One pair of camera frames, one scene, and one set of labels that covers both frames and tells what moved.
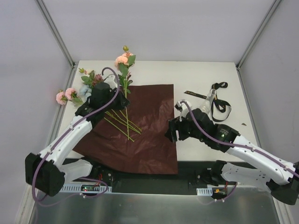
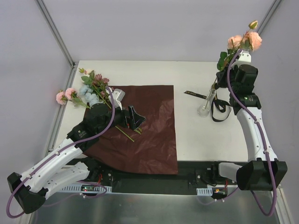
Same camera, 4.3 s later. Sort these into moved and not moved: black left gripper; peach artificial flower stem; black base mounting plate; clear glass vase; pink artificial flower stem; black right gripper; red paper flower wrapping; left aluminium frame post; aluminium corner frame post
Moved: black right gripper; peach artificial flower stem; black left gripper
Not moved: red paper flower wrapping; left aluminium frame post; aluminium corner frame post; clear glass vase; pink artificial flower stem; black base mounting plate
